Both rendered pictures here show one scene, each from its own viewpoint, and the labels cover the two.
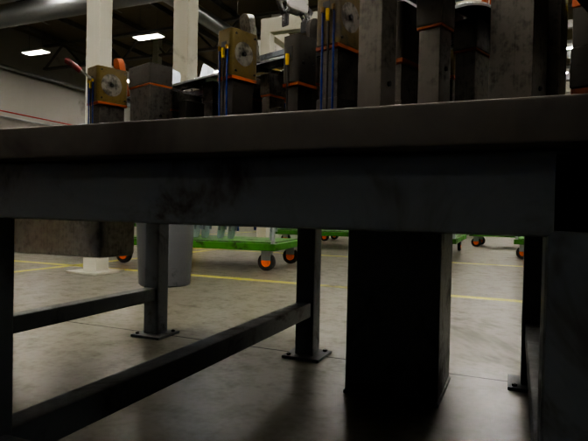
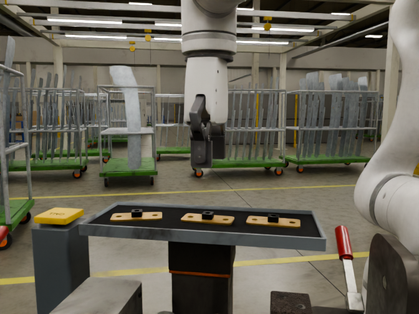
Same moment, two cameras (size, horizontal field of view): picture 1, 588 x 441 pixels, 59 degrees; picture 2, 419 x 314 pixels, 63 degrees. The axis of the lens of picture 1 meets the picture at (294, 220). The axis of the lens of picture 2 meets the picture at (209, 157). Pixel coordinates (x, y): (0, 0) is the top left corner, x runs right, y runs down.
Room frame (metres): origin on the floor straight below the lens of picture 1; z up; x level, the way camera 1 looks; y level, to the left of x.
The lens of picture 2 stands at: (1.43, 0.31, 1.34)
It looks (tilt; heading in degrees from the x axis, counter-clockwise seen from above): 8 degrees down; 327
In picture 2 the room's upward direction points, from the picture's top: straight up
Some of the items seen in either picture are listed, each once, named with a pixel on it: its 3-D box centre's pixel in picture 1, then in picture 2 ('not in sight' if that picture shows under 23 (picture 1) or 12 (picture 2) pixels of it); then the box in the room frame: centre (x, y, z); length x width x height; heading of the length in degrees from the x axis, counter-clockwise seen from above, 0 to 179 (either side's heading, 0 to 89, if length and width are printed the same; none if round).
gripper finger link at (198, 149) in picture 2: (283, 15); (199, 146); (1.86, 0.05, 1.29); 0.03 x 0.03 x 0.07; 43
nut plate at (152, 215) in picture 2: not in sight; (136, 214); (1.97, 0.11, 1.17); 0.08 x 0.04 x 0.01; 64
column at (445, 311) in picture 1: (401, 291); not in sight; (1.80, -0.38, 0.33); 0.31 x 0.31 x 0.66; 67
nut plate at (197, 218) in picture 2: not in sight; (207, 216); (1.90, 0.01, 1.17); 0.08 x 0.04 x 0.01; 43
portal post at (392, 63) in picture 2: not in sight; (390, 95); (5.15, -6.16, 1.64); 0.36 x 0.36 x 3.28; 67
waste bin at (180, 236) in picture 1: (165, 238); not in sight; (4.14, 1.02, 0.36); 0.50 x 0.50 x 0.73
